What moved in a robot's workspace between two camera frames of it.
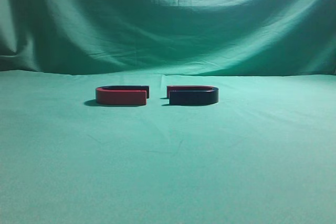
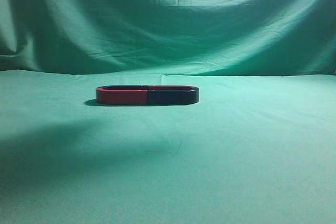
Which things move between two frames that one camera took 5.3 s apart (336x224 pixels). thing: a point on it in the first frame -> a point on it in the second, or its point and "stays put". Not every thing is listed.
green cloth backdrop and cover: x=265 y=153 stays put
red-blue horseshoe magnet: x=192 y=95 -> x=169 y=94
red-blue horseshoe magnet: x=122 y=95 stays put
